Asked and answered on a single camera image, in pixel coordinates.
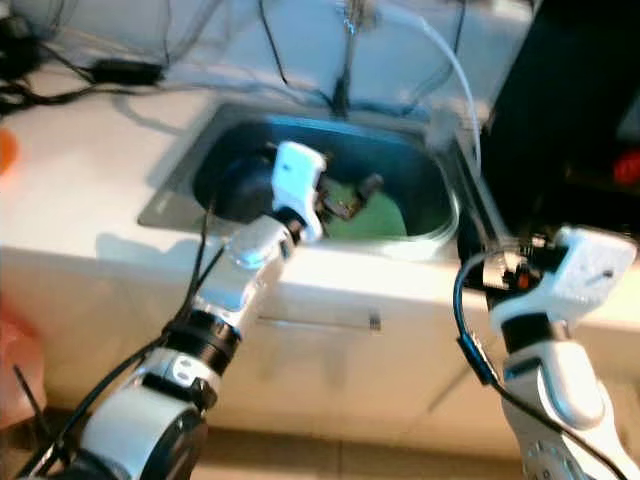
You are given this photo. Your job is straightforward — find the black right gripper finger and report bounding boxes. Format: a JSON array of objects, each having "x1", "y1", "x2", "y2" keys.
[{"x1": 458, "y1": 215, "x2": 493, "y2": 271}]

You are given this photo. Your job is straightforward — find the steel kitchen sink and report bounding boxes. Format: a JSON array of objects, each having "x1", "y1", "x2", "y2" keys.
[{"x1": 138, "y1": 100, "x2": 503, "y2": 266}]

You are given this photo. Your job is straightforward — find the white kitchen cabinet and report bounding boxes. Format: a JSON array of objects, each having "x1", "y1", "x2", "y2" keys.
[{"x1": 0, "y1": 245, "x2": 640, "y2": 441}]

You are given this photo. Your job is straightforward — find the green plate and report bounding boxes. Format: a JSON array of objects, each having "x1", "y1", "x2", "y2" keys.
[{"x1": 325, "y1": 185, "x2": 408, "y2": 241}]

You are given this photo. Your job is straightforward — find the clear glass cup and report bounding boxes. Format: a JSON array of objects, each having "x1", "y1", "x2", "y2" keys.
[{"x1": 426, "y1": 103, "x2": 463, "y2": 151}]

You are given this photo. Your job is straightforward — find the red plastic bag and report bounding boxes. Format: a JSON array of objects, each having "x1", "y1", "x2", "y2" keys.
[{"x1": 0, "y1": 298, "x2": 47, "y2": 429}]

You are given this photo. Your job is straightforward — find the orange plate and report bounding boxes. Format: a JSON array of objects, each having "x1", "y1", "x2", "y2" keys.
[{"x1": 0, "y1": 127, "x2": 20, "y2": 174}]

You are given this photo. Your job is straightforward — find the black appliance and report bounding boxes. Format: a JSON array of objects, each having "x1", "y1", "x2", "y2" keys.
[{"x1": 490, "y1": 0, "x2": 640, "y2": 236}]

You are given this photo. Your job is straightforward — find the chrome faucet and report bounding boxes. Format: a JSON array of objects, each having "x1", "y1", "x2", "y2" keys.
[{"x1": 343, "y1": 0, "x2": 373, "y2": 39}]

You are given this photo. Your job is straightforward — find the black charger box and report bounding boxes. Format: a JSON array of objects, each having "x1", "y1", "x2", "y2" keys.
[{"x1": 0, "y1": 12, "x2": 36, "y2": 81}]

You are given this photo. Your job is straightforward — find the black power adapter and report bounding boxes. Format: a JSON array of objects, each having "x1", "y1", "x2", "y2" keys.
[{"x1": 92, "y1": 58, "x2": 166, "y2": 87}]

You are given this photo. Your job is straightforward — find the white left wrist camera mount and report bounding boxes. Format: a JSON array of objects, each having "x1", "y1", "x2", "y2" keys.
[{"x1": 270, "y1": 140, "x2": 329, "y2": 244}]

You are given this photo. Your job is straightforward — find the metal drawer handle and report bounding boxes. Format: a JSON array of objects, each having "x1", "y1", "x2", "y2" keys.
[{"x1": 253, "y1": 310, "x2": 383, "y2": 333}]

